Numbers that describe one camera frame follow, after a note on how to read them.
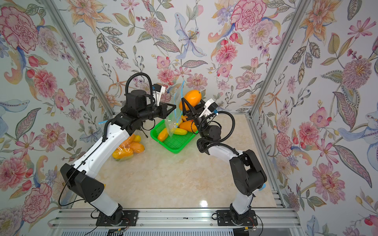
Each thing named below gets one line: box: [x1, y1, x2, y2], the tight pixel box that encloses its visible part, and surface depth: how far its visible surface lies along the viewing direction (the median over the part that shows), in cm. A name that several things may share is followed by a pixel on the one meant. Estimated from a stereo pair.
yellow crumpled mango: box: [174, 127, 188, 136], surface depth 107 cm
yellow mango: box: [157, 127, 169, 143], surface depth 105 cm
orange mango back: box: [178, 89, 202, 112], surface depth 63 cm
